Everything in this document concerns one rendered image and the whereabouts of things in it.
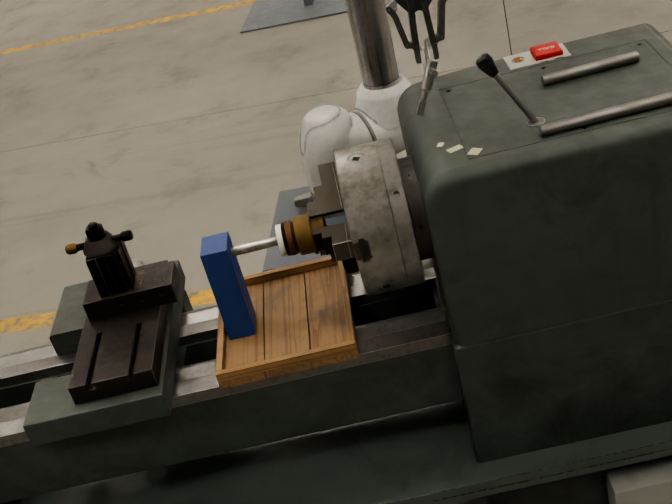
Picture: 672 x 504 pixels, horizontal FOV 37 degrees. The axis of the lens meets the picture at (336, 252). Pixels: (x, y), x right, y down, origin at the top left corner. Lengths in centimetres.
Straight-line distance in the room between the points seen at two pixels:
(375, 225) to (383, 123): 78
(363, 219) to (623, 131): 51
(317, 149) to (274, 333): 64
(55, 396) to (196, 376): 30
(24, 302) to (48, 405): 242
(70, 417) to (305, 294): 59
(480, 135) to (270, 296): 66
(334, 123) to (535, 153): 89
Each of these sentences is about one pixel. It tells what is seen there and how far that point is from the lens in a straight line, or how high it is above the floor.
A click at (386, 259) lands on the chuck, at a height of 107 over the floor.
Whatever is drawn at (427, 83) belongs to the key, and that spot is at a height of 132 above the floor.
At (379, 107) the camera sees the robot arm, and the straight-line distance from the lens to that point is 272.
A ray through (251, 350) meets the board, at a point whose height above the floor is 88.
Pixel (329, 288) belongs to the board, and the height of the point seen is 88.
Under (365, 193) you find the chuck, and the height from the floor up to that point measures 120.
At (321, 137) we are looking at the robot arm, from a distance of 266.
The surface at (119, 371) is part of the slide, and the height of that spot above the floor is 97.
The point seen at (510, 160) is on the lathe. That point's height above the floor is 125.
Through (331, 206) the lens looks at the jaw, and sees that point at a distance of 213.
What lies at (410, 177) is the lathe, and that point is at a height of 118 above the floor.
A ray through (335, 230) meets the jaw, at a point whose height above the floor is 111.
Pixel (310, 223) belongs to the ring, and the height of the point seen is 111.
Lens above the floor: 214
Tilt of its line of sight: 31 degrees down
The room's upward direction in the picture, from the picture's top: 15 degrees counter-clockwise
